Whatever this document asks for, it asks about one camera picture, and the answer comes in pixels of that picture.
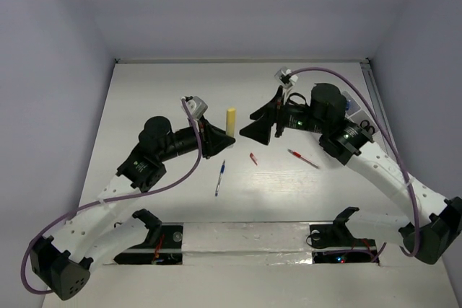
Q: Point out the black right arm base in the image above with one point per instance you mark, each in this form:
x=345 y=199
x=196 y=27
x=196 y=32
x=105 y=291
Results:
x=336 y=234

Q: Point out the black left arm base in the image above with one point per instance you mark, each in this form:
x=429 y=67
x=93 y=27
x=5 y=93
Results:
x=160 y=237

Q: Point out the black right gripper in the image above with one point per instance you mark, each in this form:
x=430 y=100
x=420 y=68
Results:
x=260 y=130

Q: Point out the blue gel pen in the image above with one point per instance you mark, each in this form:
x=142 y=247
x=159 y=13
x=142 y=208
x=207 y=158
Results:
x=219 y=180

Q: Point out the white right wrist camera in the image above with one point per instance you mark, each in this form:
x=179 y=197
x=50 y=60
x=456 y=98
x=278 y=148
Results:
x=286 y=79

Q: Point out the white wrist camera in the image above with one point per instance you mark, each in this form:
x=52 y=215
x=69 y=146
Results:
x=286 y=79
x=195 y=106

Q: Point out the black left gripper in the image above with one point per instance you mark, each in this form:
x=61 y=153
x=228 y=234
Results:
x=213 y=139

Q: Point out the red pen cap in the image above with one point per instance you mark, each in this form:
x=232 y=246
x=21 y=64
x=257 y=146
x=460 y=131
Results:
x=253 y=158

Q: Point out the white divided organizer box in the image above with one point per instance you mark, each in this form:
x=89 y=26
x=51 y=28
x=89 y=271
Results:
x=357 y=114

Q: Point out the red gel pen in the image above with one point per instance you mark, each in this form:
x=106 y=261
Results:
x=304 y=159

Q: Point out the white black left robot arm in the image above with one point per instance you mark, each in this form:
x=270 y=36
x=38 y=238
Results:
x=65 y=259

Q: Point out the black handled scissors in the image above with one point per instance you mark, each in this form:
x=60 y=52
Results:
x=366 y=124

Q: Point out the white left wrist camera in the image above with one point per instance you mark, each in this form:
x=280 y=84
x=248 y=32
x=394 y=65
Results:
x=195 y=106

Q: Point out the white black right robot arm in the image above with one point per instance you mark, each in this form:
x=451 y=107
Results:
x=430 y=222

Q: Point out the yellow highlighter pen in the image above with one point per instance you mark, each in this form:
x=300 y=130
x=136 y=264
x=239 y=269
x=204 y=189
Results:
x=230 y=121

